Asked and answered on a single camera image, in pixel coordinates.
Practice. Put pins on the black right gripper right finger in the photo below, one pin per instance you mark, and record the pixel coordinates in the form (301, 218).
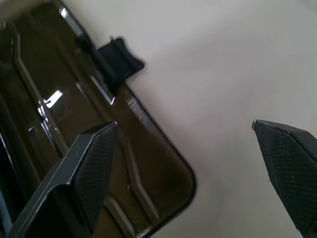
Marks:
(287, 161)

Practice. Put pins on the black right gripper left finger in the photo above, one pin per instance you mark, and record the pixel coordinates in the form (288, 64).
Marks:
(74, 183)

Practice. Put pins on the dark translucent screwdriver bit case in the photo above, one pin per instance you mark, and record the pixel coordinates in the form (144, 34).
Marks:
(62, 81)

